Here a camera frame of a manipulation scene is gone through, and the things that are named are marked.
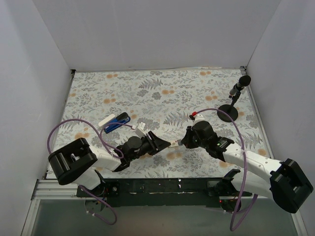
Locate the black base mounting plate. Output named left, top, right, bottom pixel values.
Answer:
left=89, top=177, right=238, bottom=207

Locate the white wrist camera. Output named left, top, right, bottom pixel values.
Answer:
left=135, top=122, right=146, bottom=138
left=189, top=112, right=205, bottom=126

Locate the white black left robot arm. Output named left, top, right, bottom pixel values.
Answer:
left=48, top=131, right=171, bottom=197

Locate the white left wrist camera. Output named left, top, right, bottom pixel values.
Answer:
left=135, top=122, right=146, bottom=138

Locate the black microphone on stand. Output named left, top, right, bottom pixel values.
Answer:
left=217, top=75, right=252, bottom=122

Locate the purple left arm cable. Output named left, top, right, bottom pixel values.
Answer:
left=47, top=118, right=138, bottom=226

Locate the white staple box sleeve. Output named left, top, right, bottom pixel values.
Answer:
left=98, top=114, right=116, bottom=127

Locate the blue black stapler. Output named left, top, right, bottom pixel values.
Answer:
left=104, top=112, right=131, bottom=134

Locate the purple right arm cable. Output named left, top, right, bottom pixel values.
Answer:
left=191, top=108, right=259, bottom=232

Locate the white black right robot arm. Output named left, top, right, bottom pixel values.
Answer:
left=181, top=121, right=314, bottom=213

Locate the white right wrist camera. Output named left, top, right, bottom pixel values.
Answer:
left=189, top=112, right=205, bottom=126

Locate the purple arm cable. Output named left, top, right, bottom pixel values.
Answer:
left=191, top=108, right=259, bottom=232
left=47, top=118, right=138, bottom=226

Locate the white staple box tray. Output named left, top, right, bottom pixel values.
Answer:
left=169, top=140, right=182, bottom=148

